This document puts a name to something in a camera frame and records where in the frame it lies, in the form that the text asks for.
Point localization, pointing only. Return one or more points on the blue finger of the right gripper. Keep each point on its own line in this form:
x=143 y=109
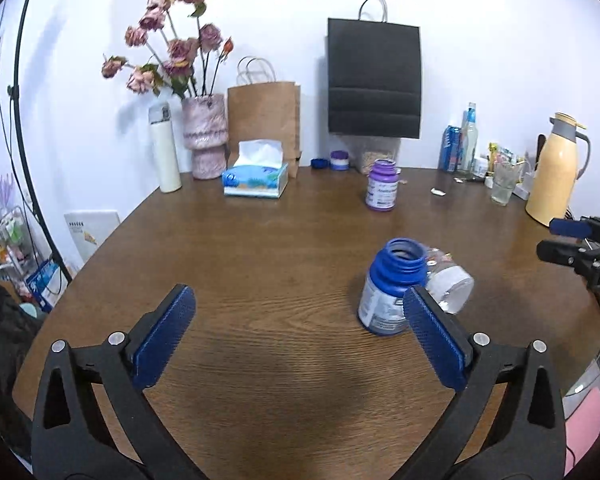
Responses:
x=570 y=228
x=552 y=251

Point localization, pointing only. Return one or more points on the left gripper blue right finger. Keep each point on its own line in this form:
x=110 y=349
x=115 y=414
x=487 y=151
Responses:
x=441 y=338

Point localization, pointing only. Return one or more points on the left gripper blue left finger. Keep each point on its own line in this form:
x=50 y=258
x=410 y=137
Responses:
x=156 y=335

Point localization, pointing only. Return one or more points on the blue labelled plastic jar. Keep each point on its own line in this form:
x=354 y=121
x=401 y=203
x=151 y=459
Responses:
x=398 y=266

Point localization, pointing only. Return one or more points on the yellow thermos jug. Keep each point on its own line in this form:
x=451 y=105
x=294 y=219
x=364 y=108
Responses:
x=563 y=159

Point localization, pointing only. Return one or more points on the clear plastic jar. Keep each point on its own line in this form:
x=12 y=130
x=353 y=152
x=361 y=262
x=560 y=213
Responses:
x=447 y=282

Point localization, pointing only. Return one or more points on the drinking glass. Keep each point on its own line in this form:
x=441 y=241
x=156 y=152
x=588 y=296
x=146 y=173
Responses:
x=505 y=178

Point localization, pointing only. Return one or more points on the white flat box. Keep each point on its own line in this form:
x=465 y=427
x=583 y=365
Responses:
x=90 y=228

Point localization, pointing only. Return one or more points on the clear drink bottle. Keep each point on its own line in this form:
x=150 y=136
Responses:
x=468 y=141

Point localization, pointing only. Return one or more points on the black jacket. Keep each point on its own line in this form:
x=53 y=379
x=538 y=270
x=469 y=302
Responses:
x=17 y=332

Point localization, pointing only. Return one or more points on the blue soda can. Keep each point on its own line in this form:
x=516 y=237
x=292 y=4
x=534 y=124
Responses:
x=450 y=145

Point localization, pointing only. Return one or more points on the purple supplement bottle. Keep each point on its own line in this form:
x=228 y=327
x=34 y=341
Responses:
x=382 y=185

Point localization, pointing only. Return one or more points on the blue tissue box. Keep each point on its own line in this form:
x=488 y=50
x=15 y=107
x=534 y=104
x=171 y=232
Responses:
x=259 y=171

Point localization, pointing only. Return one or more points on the pink ceramic vase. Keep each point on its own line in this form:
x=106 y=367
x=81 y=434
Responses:
x=205 y=134

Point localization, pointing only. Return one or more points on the white thermos bottle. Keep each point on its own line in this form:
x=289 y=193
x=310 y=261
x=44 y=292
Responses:
x=166 y=159

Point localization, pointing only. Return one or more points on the blue jar lid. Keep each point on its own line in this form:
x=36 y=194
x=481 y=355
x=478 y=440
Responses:
x=319 y=163

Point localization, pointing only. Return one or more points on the brown paper bag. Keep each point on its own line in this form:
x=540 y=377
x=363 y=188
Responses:
x=260 y=106

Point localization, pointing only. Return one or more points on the black paper bag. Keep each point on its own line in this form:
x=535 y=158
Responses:
x=374 y=78

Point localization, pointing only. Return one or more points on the dried pink roses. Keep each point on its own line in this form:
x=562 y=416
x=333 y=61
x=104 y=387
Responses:
x=187 y=66

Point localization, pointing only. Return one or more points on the wire storage rack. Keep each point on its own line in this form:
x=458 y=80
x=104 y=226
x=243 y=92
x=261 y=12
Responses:
x=18 y=255

